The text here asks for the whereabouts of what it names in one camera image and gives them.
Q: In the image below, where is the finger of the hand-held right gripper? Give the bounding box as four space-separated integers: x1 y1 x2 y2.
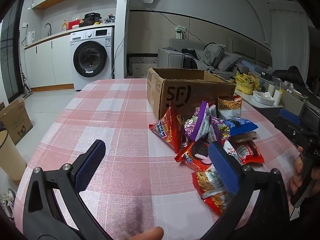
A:
279 108 312 137
271 116 304 145

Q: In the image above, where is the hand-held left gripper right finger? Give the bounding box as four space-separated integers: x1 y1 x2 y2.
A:
200 142 293 240

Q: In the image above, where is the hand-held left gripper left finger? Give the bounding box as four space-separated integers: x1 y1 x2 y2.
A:
21 139 118 240

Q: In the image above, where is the red cone snack packet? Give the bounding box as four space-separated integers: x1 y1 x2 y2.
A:
149 106 193 154

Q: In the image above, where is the brown cardboard box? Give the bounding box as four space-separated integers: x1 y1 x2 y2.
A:
147 67 237 120

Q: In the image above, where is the person's right hand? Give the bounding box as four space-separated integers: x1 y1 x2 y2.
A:
289 146 307 195

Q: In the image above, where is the person's left hand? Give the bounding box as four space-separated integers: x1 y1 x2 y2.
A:
127 226 164 240

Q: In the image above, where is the noodle snack packet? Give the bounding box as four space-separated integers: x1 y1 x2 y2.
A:
217 96 242 120
191 165 235 215

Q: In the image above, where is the white cup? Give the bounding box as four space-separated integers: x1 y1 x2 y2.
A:
273 89 284 106

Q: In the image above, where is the dark red snack packet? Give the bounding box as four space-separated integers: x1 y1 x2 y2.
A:
224 137 265 165

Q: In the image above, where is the red cookie packet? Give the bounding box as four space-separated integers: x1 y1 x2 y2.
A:
174 141 213 172

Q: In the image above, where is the white tray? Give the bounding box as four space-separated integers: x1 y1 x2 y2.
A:
252 90 275 106

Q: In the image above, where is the grey white coffee table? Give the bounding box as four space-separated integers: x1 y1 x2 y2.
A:
234 80 320 120

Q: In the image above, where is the purple yellow snack packet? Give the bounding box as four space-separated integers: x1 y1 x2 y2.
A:
211 116 230 140

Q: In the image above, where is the black jacket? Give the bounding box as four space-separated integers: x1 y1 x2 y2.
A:
272 66 320 100

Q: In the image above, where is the blue snack packet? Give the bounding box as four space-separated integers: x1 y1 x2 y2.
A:
222 117 258 136

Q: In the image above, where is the pink checked tablecloth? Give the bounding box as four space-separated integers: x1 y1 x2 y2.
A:
14 78 300 240

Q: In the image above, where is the yellow plastic bag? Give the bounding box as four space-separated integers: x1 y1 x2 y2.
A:
235 71 260 95

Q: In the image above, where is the beige bin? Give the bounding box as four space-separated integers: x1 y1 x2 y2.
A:
0 129 27 181

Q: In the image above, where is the grey cushion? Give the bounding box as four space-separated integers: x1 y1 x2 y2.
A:
216 51 242 72

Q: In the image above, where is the printed cardboard box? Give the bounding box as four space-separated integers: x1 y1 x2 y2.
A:
0 97 33 145

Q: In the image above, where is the stick vacuum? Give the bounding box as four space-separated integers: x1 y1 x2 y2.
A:
20 72 33 98

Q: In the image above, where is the grey clothes pile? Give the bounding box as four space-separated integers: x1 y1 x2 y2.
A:
181 43 225 73

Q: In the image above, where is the white washing machine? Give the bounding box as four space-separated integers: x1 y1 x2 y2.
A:
69 27 115 90

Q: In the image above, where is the white lower kitchen cabinet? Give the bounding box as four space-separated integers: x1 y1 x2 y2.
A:
24 34 75 88

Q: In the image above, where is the black white patterned panel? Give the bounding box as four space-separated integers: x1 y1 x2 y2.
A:
127 54 158 78

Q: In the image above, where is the grey sofa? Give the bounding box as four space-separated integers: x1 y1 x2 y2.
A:
157 38 273 79

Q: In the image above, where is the dark glass door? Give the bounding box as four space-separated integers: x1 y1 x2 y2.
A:
0 0 27 103

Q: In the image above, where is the red box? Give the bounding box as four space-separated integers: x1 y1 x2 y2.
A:
68 19 84 30

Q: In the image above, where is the black pressure cooker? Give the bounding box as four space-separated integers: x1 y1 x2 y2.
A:
84 12 102 27

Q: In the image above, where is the white wall power strip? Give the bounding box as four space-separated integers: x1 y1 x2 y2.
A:
175 26 186 40

